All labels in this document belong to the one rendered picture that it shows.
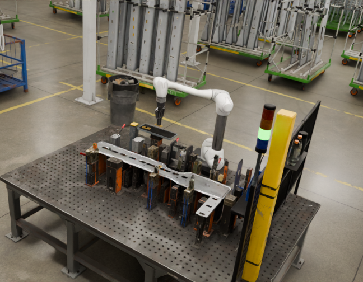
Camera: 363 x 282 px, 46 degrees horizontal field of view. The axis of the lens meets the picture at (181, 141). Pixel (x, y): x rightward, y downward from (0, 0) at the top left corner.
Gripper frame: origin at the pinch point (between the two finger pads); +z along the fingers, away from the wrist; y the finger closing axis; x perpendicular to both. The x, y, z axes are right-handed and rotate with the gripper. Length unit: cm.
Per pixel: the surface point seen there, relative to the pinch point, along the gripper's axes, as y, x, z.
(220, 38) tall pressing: -663, -373, 86
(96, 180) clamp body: 57, -22, 52
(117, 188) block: 54, 4, 50
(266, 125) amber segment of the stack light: 76, 143, -71
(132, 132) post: 9.6, -24.5, 18.0
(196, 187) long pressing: 30, 72, 26
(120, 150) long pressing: 33.8, -15.0, 26.2
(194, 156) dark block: 7, 50, 14
